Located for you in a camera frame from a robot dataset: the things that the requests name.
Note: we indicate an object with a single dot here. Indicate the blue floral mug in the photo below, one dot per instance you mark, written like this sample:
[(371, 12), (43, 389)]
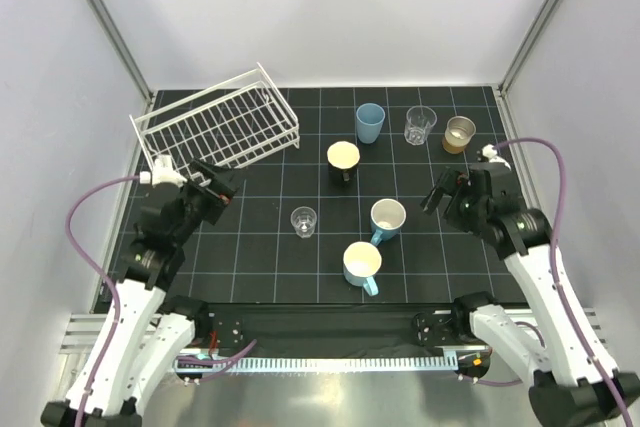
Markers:
[(387, 217)]

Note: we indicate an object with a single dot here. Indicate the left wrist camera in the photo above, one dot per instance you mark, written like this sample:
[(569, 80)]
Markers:
[(162, 171)]

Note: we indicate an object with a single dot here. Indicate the left aluminium frame post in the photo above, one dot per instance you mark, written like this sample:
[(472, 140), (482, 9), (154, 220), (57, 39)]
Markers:
[(117, 42)]

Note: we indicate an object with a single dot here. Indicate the aluminium front rail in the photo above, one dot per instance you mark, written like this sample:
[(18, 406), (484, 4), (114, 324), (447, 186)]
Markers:
[(301, 338)]

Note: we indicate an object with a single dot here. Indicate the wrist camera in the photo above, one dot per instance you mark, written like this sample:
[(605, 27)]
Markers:
[(162, 171), (489, 158)]

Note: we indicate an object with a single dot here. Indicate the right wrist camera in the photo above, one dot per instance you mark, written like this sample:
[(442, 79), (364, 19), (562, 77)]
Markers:
[(489, 158)]

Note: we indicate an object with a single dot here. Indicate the light blue plastic tumbler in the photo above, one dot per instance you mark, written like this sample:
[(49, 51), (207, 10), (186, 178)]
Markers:
[(370, 118)]

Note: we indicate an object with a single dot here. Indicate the aluminium frame post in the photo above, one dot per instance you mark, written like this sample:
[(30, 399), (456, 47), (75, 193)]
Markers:
[(541, 20), (117, 42)]

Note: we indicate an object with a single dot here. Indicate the light blue hexagonal mug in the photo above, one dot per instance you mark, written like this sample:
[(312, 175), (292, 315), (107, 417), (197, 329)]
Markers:
[(361, 262)]

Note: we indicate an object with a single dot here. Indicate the metal cup with brown base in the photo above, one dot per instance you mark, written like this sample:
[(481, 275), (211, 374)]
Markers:
[(458, 133)]

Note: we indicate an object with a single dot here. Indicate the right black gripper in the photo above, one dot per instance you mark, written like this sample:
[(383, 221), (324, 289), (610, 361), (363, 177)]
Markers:
[(445, 184)]

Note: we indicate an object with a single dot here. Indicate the right aluminium frame post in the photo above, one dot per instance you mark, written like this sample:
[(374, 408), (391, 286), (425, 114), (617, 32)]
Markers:
[(541, 20)]

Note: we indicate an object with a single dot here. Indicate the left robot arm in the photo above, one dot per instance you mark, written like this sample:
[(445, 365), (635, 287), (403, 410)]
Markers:
[(145, 330)]

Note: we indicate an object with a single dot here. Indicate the black ceramic mug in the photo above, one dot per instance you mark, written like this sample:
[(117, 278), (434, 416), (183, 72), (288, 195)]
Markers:
[(343, 159)]

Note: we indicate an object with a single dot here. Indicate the black grid mat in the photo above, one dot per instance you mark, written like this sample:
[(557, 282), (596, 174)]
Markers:
[(253, 255)]

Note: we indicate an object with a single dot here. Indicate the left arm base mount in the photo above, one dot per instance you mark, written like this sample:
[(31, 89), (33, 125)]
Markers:
[(226, 332)]

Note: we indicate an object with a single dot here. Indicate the white wire dish rack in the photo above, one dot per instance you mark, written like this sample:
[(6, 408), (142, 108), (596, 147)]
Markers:
[(231, 124)]

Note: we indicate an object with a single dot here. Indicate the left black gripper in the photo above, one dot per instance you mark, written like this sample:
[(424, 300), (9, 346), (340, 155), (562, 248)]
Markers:
[(219, 191)]

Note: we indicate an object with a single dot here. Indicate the small clear glass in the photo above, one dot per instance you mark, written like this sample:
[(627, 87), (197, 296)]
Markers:
[(303, 220)]

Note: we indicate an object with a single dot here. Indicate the tall clear glass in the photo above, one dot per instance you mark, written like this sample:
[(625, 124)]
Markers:
[(420, 121)]

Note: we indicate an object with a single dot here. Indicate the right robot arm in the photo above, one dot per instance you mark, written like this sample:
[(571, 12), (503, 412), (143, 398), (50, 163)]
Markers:
[(572, 380)]

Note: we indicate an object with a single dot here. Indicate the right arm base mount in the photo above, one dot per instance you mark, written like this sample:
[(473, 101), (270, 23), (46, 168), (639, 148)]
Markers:
[(434, 329)]

